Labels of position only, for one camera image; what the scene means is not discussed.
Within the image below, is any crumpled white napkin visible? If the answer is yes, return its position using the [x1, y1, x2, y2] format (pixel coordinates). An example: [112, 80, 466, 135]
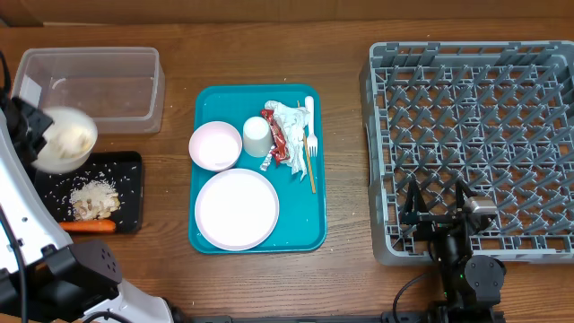
[265, 100, 310, 180]

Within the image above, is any white plastic fork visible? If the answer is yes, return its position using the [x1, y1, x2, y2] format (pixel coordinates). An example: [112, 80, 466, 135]
[305, 96, 318, 157]

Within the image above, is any clear plastic bin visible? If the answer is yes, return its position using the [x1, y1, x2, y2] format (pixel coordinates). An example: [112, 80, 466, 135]
[12, 47, 165, 134]

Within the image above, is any pink round plate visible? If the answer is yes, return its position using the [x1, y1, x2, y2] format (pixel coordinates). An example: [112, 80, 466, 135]
[194, 169, 280, 251]

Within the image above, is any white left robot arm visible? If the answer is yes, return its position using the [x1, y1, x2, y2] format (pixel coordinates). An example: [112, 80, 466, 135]
[1, 94, 187, 322]

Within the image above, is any white bowl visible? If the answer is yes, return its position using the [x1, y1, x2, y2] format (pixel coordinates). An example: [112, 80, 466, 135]
[31, 107, 98, 174]

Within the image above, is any white paper cup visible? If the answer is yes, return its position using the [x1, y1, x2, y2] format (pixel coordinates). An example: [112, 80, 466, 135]
[243, 117, 274, 158]

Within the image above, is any red snack wrapper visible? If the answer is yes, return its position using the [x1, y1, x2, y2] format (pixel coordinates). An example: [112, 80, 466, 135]
[260, 109, 290, 171]

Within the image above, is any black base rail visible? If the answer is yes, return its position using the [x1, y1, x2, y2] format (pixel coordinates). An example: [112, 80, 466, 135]
[170, 306, 508, 323]

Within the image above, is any rice and peanut pile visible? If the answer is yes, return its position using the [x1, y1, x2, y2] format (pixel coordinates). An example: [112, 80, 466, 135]
[57, 177, 122, 222]

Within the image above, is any orange carrot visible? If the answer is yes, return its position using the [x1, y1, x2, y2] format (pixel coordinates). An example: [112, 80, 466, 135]
[59, 219, 116, 233]

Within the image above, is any teal serving tray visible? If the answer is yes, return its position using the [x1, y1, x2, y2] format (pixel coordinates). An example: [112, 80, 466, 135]
[194, 83, 327, 253]

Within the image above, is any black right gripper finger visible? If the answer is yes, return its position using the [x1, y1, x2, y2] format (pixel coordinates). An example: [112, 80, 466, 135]
[403, 179, 424, 215]
[455, 179, 476, 211]

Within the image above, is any wooden chopstick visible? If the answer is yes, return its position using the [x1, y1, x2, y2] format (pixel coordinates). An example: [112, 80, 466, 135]
[303, 127, 317, 194]

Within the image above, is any pink small bowl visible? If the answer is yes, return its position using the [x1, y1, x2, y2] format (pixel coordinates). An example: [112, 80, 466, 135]
[188, 121, 243, 172]

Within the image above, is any grey dishwasher rack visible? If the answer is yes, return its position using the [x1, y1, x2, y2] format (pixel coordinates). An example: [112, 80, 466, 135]
[360, 40, 573, 266]

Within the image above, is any black waste tray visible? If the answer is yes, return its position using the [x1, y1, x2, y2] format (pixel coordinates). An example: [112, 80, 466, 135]
[33, 152, 144, 233]

